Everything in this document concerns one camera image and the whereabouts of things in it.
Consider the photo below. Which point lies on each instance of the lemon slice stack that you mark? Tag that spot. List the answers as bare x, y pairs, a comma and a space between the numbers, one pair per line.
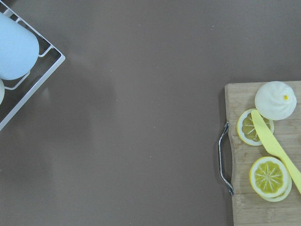
269, 177
282, 196

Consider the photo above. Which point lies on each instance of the lemon slice top stack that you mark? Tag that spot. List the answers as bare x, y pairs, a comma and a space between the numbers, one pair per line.
269, 177

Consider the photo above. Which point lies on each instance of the bamboo cutting board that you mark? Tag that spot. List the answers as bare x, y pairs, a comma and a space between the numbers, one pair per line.
249, 209

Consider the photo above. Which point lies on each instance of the lemon slice bottom stack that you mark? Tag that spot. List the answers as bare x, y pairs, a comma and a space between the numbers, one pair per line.
282, 196

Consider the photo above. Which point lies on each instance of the white wire rack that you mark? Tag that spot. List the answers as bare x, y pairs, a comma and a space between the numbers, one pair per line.
19, 91

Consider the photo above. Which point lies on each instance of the pale blue cup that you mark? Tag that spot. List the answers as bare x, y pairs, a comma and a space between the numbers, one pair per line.
19, 49

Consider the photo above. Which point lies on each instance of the yellow plastic knife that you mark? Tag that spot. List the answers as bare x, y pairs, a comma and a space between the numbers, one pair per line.
273, 147

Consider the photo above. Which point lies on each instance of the lemon slice near bun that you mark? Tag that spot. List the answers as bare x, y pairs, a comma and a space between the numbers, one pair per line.
246, 130

